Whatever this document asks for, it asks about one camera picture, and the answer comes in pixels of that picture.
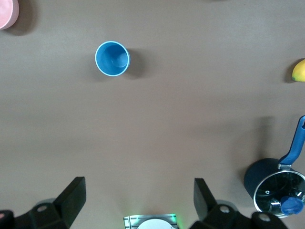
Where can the yellow lemon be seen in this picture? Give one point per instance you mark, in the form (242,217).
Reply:
(299,71)

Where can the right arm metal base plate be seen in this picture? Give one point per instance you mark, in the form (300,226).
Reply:
(129,221)

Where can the small blue plastic cap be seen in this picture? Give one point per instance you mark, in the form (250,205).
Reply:
(291,205)

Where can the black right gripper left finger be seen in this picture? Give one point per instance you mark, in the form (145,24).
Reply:
(71,198)

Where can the blue plastic cup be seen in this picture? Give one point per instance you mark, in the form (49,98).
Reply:
(112,59)

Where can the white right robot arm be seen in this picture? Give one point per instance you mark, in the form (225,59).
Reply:
(155,224)

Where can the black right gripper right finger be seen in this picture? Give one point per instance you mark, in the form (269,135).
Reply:
(205,202)

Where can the pink bowl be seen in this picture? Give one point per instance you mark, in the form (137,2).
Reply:
(7,12)

